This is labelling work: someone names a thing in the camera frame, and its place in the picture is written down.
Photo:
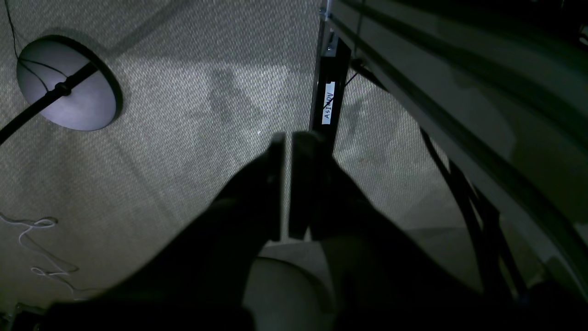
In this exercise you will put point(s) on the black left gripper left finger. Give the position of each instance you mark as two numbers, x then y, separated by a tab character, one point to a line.
197	281

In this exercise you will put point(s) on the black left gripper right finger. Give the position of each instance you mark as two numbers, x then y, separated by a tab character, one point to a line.
383	280

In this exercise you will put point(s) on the black labelled table leg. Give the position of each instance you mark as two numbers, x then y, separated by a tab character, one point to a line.
329	88

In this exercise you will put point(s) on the round lamp stand base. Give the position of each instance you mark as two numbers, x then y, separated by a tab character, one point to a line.
87	97

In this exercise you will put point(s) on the black lamp stand pole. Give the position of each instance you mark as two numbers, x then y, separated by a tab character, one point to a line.
32	112

